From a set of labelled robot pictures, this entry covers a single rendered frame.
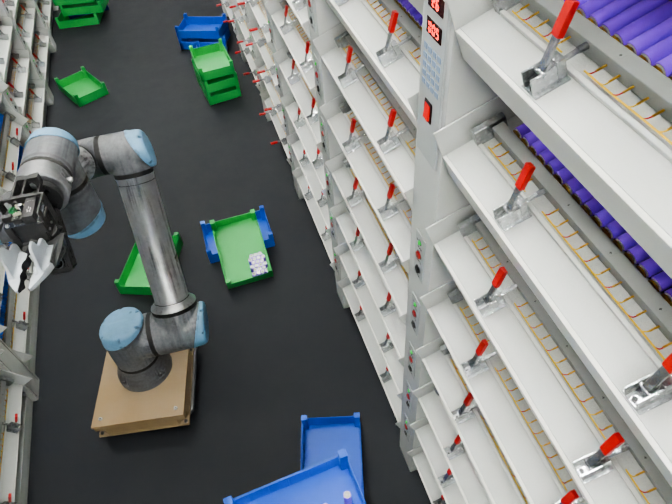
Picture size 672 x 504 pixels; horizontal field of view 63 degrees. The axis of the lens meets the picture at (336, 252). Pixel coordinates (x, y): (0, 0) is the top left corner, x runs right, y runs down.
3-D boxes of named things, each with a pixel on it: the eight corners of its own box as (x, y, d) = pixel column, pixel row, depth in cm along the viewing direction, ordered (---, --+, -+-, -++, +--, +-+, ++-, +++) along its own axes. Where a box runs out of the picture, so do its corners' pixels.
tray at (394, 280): (411, 333, 137) (399, 317, 129) (337, 181, 176) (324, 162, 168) (484, 295, 134) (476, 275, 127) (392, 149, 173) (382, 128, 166)
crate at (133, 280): (164, 295, 237) (159, 284, 231) (120, 294, 240) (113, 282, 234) (183, 243, 257) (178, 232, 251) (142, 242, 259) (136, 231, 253)
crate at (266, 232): (210, 263, 248) (206, 252, 242) (204, 233, 261) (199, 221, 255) (275, 246, 252) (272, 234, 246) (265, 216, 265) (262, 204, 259)
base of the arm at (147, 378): (117, 397, 192) (107, 382, 184) (120, 352, 205) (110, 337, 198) (172, 385, 193) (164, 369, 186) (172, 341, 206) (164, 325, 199)
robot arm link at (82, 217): (57, 218, 120) (30, 173, 111) (111, 208, 121) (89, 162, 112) (51, 248, 113) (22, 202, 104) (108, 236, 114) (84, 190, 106)
